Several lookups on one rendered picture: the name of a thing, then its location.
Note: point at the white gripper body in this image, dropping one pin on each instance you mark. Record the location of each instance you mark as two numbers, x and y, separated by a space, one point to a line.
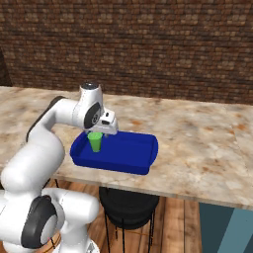
110 128

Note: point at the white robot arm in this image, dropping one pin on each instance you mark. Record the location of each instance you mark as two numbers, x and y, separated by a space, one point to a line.
36 164

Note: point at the green cup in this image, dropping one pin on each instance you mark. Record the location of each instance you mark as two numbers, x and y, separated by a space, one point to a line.
96 143

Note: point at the blue tray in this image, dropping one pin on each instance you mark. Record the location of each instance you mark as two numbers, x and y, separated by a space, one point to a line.
128 154

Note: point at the teal counter base panel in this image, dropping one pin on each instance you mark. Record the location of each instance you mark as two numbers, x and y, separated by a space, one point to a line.
227 230

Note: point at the black round stool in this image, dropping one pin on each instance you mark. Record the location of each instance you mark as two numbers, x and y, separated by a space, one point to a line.
128 206

